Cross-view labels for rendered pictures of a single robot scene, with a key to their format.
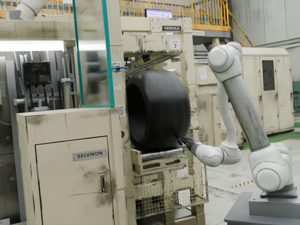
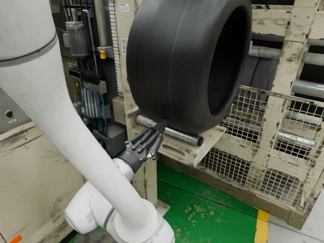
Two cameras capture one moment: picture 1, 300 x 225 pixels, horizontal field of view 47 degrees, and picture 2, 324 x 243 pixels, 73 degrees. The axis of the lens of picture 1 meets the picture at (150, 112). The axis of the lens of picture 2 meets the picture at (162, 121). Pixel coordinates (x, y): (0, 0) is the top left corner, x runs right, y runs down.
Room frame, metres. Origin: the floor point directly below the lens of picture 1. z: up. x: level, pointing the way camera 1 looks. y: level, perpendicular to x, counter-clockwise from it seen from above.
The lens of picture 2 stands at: (1.91, -0.77, 1.44)
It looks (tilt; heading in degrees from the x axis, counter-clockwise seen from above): 31 degrees down; 60
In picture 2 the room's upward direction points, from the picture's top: straight up
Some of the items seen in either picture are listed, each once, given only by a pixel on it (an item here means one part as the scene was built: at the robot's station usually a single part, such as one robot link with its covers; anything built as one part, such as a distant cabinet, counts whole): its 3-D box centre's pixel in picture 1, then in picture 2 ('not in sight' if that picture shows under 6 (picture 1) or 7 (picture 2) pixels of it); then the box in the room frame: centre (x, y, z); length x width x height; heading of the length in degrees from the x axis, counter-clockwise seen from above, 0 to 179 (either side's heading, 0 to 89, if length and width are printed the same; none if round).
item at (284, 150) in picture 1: (276, 162); not in sight; (1.82, -0.66, 0.90); 0.18 x 0.16 x 0.22; 153
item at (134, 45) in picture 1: (142, 46); not in sight; (2.80, 0.02, 1.71); 0.61 x 0.25 x 0.15; 115
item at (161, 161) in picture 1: (160, 162); (165, 140); (2.35, -0.05, 0.84); 0.36 x 0.09 x 0.06; 115
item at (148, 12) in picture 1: (159, 24); not in sight; (6.47, -0.30, 2.60); 0.60 x 0.05 x 0.55; 124
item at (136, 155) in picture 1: (129, 154); (153, 107); (2.40, 0.17, 0.90); 0.40 x 0.03 x 0.10; 25
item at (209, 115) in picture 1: (218, 122); not in sight; (7.19, -1.44, 0.62); 0.91 x 0.58 x 1.25; 124
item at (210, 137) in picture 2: (152, 164); (181, 133); (2.48, 0.01, 0.80); 0.37 x 0.36 x 0.02; 25
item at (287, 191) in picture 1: (278, 186); not in sight; (1.85, -0.67, 0.76); 0.22 x 0.18 x 0.06; 158
